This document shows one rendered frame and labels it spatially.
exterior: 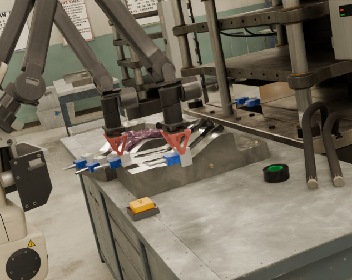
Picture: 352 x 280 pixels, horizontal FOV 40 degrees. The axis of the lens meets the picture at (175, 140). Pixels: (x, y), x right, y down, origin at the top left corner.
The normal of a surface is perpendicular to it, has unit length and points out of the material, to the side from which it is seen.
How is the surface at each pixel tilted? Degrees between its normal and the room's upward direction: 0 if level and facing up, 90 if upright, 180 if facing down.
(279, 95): 90
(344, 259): 90
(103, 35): 90
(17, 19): 67
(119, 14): 80
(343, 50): 90
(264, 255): 0
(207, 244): 0
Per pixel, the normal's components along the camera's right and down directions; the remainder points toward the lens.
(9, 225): 0.56, 0.09
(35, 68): 0.38, -0.06
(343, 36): -0.92, 0.26
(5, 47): 0.19, -0.21
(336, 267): 0.36, 0.16
